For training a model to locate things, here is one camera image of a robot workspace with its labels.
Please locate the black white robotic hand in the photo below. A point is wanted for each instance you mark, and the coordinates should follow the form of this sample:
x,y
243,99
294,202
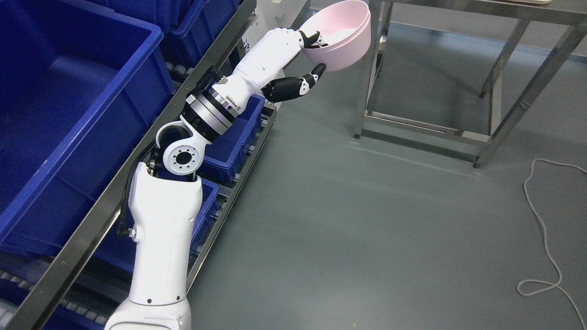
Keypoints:
x,y
257,71

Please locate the pink bowl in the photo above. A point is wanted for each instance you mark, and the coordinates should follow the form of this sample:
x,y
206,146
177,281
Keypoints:
x,y
339,23
339,57

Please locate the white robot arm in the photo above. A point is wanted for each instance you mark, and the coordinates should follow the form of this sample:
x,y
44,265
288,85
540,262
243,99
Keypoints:
x,y
164,196

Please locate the small blue bin lower middle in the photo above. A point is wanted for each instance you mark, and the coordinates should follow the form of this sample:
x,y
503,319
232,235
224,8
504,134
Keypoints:
x,y
224,157

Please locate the metal shelf rack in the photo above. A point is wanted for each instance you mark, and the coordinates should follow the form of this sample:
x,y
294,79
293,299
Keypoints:
x,y
63,62

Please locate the white stained sign board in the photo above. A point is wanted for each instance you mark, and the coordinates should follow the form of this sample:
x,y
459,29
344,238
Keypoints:
x,y
268,15

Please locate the large blue bin upper right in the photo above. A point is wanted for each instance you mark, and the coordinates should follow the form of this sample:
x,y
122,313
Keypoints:
x,y
190,26

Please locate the large blue bin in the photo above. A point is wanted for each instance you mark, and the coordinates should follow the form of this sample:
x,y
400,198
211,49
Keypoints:
x,y
190,26
80,86

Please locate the large blue bin upper left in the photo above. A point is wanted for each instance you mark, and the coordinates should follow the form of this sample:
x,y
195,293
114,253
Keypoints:
x,y
80,86

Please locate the beige plastic tray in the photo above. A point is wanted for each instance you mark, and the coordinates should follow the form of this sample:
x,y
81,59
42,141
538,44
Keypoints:
x,y
533,2

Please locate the stainless steel table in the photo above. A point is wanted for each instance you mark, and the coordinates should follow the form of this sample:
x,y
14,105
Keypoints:
x,y
424,99

